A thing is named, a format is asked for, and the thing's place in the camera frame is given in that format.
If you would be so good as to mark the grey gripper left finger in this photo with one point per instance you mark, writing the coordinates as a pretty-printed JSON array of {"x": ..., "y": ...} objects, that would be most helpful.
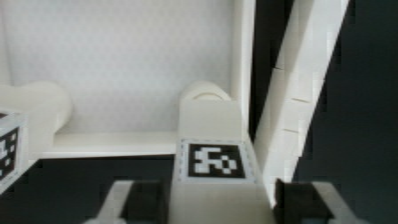
[{"x": 136, "y": 203}]

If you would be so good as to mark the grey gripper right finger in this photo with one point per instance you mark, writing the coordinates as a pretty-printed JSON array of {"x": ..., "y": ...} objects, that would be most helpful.
[{"x": 310, "y": 204}]

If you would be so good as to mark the white desk top tray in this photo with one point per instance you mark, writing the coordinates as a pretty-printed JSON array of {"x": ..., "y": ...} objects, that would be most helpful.
[{"x": 125, "y": 50}]

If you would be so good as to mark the white front barrier rail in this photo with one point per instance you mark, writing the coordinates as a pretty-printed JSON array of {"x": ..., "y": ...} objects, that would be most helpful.
[{"x": 296, "y": 87}]

